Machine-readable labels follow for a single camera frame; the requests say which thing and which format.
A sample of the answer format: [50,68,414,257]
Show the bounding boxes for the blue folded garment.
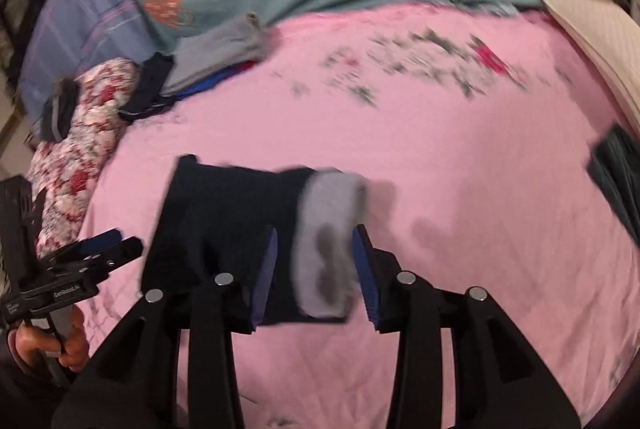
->
[175,64,251,100]

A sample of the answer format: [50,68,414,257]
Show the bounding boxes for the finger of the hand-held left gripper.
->
[50,230,124,262]
[75,236,144,282]

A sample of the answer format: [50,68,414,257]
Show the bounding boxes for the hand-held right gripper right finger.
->
[351,224,582,429]

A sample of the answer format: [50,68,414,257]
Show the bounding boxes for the navy folded garment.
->
[117,54,176,122]

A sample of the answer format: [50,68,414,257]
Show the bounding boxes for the grey folded garment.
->
[162,12,266,94]

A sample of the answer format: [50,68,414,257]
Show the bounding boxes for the person's left hand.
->
[7,309,92,372]

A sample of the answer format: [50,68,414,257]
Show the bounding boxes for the black pants with bear patch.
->
[140,154,371,327]

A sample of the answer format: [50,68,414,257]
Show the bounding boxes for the dark grey cloth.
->
[40,79,78,142]

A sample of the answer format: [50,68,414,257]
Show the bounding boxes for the purple plaid bedding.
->
[17,0,156,130]

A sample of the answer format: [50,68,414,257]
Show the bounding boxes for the dark teal folded cloth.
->
[586,124,640,250]

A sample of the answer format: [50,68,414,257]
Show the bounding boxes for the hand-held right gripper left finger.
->
[52,228,279,429]

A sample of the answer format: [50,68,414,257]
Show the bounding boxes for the pink floral bedsheet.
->
[75,1,640,429]

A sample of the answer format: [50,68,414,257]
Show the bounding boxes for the red floral quilt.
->
[27,59,141,260]

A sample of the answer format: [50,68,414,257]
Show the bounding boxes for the white quilted pillow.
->
[541,0,640,140]

